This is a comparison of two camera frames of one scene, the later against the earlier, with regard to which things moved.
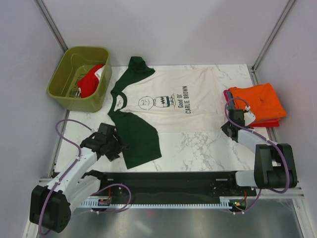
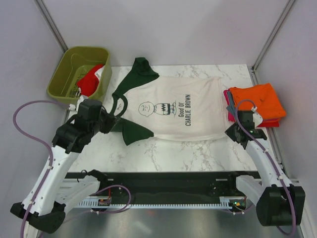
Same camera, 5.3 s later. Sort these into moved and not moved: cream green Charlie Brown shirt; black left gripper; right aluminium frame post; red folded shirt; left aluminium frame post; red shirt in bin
Moved: black left gripper; cream green Charlie Brown shirt
Not moved: red folded shirt; left aluminium frame post; right aluminium frame post; red shirt in bin
